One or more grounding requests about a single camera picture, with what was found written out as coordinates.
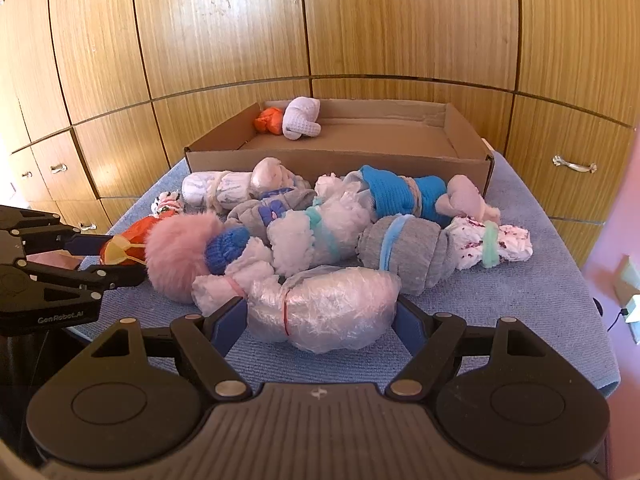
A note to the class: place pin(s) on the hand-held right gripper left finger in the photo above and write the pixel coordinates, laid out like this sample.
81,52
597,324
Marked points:
227,322

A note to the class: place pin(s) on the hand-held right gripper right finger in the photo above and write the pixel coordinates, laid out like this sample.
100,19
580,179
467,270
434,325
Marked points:
407,322

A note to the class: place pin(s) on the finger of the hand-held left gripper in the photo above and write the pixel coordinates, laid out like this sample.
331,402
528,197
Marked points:
120,275
87,244

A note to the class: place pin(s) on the orange bundle with yellow band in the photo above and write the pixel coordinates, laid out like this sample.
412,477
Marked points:
132,235

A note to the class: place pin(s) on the pink fluffy blue sock bundle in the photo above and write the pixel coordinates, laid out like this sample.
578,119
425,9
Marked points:
180,255

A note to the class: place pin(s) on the grey sock roll blue band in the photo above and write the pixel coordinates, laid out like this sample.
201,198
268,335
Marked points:
415,255

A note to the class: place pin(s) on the clear plastic bundle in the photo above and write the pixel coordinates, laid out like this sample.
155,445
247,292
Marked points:
325,310

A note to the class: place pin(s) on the grey sock bundle blue print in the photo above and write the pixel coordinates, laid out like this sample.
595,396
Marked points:
250,217

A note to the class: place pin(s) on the cardboard box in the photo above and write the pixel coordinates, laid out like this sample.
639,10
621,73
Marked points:
375,135

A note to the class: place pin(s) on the white bundle with pink band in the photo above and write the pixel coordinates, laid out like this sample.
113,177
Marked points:
220,292

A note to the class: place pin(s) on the floral sock bundle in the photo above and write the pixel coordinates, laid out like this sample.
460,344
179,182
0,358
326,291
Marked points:
167,205

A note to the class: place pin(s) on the white fluffy bundle teal band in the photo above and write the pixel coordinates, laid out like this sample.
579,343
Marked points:
310,240

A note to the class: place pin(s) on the white grey-striped sock bundle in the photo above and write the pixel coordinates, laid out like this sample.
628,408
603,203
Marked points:
210,187

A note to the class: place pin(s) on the white speckled bundle green band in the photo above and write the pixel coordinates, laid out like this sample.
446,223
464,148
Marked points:
510,245

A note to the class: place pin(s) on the blue knit pink sock bundle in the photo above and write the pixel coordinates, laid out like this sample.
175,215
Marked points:
395,190

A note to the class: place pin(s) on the blue towel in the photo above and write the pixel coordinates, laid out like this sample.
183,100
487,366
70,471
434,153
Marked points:
550,285

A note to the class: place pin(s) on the small white fuzzy bundle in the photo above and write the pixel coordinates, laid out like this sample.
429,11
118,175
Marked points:
332,185

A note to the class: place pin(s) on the orange sock bundle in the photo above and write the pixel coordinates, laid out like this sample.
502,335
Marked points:
270,120

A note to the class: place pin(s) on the white waffle sock bundle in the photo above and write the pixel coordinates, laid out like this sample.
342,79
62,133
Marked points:
300,112

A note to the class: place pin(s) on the wooden wardrobe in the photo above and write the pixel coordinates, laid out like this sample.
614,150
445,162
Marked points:
225,25

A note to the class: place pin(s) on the wall socket with charger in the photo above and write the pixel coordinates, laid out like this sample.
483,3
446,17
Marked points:
632,305

